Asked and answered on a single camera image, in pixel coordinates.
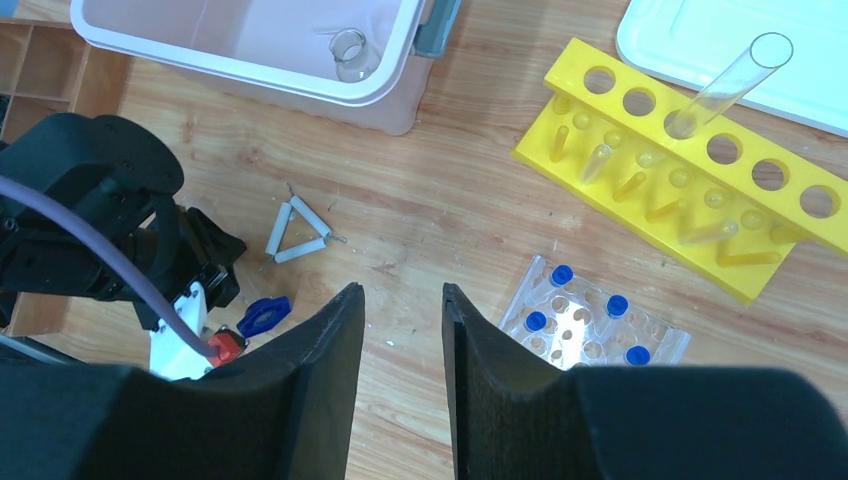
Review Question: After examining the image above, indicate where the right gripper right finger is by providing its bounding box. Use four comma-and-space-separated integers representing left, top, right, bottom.
442, 283, 847, 479

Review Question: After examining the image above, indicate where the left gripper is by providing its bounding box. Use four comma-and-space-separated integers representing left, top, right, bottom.
132, 196, 246, 310

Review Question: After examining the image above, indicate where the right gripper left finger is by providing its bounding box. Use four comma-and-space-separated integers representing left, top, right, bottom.
1, 283, 365, 479

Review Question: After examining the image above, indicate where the blue plastic clip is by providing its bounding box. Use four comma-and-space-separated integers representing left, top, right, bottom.
236, 296, 292, 338

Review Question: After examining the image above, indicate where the blue capped tube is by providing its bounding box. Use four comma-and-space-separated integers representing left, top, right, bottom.
624, 345, 652, 366
524, 311, 548, 332
548, 264, 574, 288
606, 294, 630, 319

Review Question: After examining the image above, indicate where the small glass flask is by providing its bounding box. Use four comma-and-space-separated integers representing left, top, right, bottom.
329, 28, 381, 83

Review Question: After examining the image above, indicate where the clear glass test tube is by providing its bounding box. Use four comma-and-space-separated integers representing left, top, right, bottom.
578, 144, 613, 185
679, 219, 739, 246
666, 32, 794, 140

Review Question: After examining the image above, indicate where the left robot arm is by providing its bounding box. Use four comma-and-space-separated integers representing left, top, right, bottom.
1, 113, 246, 330

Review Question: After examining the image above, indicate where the clay pipe triangle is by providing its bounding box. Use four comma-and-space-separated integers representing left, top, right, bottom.
258, 184, 348, 273

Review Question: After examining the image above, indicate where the clear well plate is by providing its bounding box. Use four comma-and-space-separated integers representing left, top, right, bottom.
498, 255, 691, 370

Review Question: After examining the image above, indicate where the pink plastic bin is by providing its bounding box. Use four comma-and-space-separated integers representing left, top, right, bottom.
70, 0, 460, 135

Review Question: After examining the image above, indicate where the wooden compartment tray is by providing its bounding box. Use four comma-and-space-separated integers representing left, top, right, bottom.
1, 18, 131, 337

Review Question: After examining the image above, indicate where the yellow test tube rack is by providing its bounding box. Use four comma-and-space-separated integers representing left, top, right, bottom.
512, 38, 847, 304

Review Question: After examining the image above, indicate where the white plastic lid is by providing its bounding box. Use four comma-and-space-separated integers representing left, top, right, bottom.
616, 0, 848, 139

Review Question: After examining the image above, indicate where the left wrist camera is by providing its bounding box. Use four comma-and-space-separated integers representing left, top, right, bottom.
148, 283, 249, 383

